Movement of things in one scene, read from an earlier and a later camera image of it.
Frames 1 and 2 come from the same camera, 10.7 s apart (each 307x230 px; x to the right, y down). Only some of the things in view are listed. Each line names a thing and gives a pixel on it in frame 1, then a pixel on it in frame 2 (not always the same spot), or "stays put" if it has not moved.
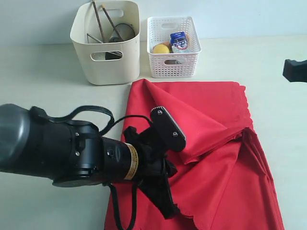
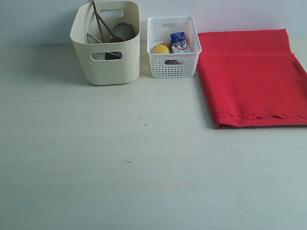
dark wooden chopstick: (93, 2) stays put
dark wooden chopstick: (112, 23) -> (106, 26)
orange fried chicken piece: (167, 43) stays put
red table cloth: (223, 180) -> (251, 78)
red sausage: (171, 62) stays put
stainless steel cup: (126, 31) stays put
